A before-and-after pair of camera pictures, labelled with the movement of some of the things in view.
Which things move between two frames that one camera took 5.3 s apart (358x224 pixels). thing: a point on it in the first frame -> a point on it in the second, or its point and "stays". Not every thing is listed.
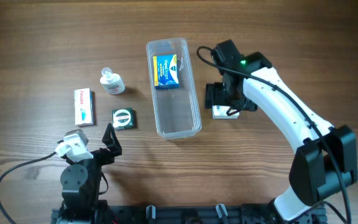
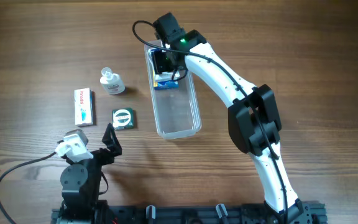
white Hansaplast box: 219,112 -> 171,76
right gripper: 212,96 -> 161,62
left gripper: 101,154 stays
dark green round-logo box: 123,119 stays
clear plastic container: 176,109 stays
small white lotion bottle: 112,83 stays
